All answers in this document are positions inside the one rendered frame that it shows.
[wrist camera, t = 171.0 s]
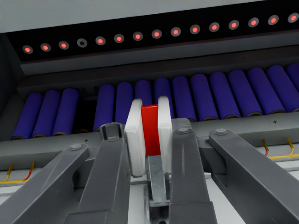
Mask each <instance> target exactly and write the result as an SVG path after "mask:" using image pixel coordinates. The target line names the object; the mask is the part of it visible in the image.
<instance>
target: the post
mask: <svg viewBox="0 0 299 224"><path fill-rule="evenodd" d="M0 77H1V79H2V81H3V82H4V84H5V85H6V87H7V88H8V90H9V91H10V93H11V94H19V93H18V91H17V89H16V88H17V84H16V81H15V78H14V75H13V72H12V69H11V66H10V63H9V60H8V57H7V54H6V51H5V49H4V45H3V42H2V39H1V37H0Z"/></svg>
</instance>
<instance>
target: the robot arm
mask: <svg viewBox="0 0 299 224"><path fill-rule="evenodd" d="M141 106H143V101H142V100H141V98H137V99H134V100H133V101H132V105H131V109H130V112H129V116H128V119H127V122H126V124H122V123H120V122H111V123H106V124H104V125H102V126H100V127H99V129H100V134H101V144H100V147H98V148H95V149H91V150H89V147H88V145H87V144H79V143H77V144H72V145H71V146H69V147H67V148H66V149H65V150H63V151H62V152H61V153H60V154H59V155H57V156H56V157H55V158H54V159H53V160H52V161H50V162H49V163H48V164H47V165H46V166H45V167H43V168H42V169H41V170H40V171H39V172H38V173H37V174H36V175H34V176H33V177H32V178H31V179H30V180H29V181H27V182H26V183H25V184H24V185H23V186H22V187H20V188H19V189H18V190H17V191H16V192H15V193H13V194H12V195H11V196H10V197H9V198H8V199H7V200H5V201H4V202H3V203H2V204H1V205H0V224H128V211H129V192H130V179H131V178H130V176H132V177H133V178H139V177H142V176H143V175H144V170H145V139H144V132H143V125H142V117H141ZM158 134H159V142H160V150H161V158H162V169H163V173H165V175H171V203H169V224H218V223H217V218H216V214H215V210H214V205H213V202H212V201H210V198H209V193H208V189H207V184H206V179H205V175H204V172H207V173H211V178H212V180H213V181H214V182H215V183H216V185H217V186H218V188H219V189H220V190H221V192H222V193H223V194H224V196H225V197H226V198H227V199H228V201H229V202H230V204H231V205H232V206H233V208H234V209H235V210H236V212H237V213H238V214H239V215H240V217H241V218H242V220H243V221H244V222H245V224H299V180H298V179H296V178H295V177H294V176H292V175H291V174H290V173H288V172H287V171H286V170H284V169H283V168H282V167H280V166H279V165H277V164H276V163H275V162H274V161H272V160H271V159H270V158H268V157H267V156H265V155H264V154H263V153H261V152H260V151H259V150H257V149H256V148H255V147H253V146H252V145H251V144H249V143H248V142H246V141H245V140H244V139H243V138H241V137H240V136H238V135H237V134H236V133H234V132H233V131H231V130H228V129H225V128H219V129H215V130H212V131H210V132H209V137H200V136H197V135H196V133H195V131H194V130H193V129H192V127H191V124H190V121H189V119H187V118H176V119H171V117H170V107H169V100H168V97H166V96H160V97H159V98H158ZM129 171H130V172H129ZM130 173H131V175H130Z"/></svg>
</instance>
